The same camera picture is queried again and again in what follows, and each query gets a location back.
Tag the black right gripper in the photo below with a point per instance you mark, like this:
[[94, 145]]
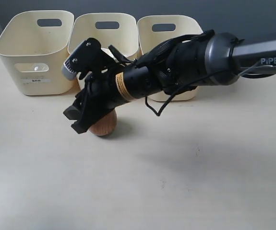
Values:
[[90, 104]]

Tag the brown wooden cup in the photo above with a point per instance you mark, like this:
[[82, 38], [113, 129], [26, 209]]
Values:
[[105, 125]]

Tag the clear bottle white cap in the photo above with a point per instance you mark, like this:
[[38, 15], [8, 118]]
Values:
[[40, 67]]

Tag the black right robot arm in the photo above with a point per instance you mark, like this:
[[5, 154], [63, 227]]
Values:
[[174, 66]]

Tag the cream left plastic bin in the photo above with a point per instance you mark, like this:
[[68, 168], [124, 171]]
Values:
[[40, 36]]

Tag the cream plastic bin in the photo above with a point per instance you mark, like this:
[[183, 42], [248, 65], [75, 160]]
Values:
[[109, 28], [40, 36], [155, 29]]

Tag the cream middle plastic bin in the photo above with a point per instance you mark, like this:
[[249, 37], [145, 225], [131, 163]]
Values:
[[109, 28]]

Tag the cream right plastic bin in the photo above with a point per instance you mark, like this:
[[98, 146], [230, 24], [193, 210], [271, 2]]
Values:
[[155, 29]]

